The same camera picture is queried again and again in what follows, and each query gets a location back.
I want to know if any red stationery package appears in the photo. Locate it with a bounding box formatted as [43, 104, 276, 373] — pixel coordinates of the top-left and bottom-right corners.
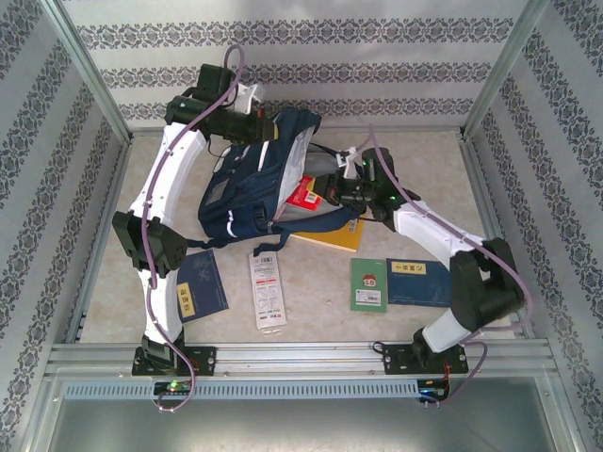
[286, 176, 326, 213]

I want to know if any yellow notebook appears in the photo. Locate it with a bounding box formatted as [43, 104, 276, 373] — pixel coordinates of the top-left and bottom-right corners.
[289, 218, 367, 255]

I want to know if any navy blue backpack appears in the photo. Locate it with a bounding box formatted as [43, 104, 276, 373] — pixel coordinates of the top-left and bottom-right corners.
[186, 107, 368, 258]

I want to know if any green notebook with house picture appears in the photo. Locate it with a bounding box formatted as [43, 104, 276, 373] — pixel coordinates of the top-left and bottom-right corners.
[350, 257, 388, 314]

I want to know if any navy book with wide yellow label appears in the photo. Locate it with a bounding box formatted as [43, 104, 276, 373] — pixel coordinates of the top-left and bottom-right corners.
[385, 257, 453, 308]

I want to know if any long white ruler package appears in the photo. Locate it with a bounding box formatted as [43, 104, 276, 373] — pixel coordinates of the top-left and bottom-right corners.
[248, 250, 287, 336]

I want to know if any grey metal sheet panel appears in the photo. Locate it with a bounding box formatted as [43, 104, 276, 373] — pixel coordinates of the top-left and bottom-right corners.
[46, 397, 566, 452]

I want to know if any left small circuit board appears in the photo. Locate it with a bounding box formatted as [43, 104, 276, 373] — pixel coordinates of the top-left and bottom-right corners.
[154, 381, 193, 396]

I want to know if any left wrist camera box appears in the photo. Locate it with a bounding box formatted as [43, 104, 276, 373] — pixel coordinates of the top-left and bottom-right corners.
[229, 83, 265, 115]

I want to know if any left thin black cable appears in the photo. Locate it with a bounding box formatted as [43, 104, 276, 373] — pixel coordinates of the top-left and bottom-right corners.
[206, 140, 236, 174]

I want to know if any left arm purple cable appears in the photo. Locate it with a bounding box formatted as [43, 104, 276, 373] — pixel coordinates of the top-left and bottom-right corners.
[140, 44, 247, 415]

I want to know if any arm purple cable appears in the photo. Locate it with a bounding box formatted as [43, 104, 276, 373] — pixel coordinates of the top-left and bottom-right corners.
[140, 44, 247, 415]
[362, 124, 534, 406]

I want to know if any aluminium back rail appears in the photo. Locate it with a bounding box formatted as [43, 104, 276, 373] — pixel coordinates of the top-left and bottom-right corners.
[130, 125, 465, 138]

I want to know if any aluminium side rail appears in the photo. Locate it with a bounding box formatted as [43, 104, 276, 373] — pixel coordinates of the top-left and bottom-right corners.
[65, 139, 134, 343]
[459, 134, 536, 339]

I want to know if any aluminium frame post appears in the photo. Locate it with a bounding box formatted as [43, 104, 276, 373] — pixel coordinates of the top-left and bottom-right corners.
[41, 0, 133, 142]
[464, 0, 550, 137]

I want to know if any aluminium mounting rail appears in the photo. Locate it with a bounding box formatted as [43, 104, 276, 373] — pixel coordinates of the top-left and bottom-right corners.
[44, 342, 552, 378]

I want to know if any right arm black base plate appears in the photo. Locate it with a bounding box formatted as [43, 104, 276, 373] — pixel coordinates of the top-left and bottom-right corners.
[382, 343, 470, 376]

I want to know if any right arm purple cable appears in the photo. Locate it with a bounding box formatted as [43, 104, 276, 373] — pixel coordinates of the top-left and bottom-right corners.
[362, 124, 534, 406]

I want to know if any grey slotted cable duct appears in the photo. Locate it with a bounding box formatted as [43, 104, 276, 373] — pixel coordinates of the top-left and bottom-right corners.
[63, 379, 420, 400]

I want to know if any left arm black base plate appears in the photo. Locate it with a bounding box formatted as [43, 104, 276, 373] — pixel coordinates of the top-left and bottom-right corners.
[131, 346, 219, 377]

